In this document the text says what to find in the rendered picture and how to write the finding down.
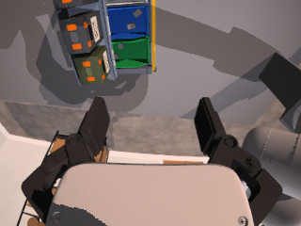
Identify green open bin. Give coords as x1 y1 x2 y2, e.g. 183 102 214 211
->
112 36 150 68

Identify blue open bin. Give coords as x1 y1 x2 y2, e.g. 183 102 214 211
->
107 6 149 40

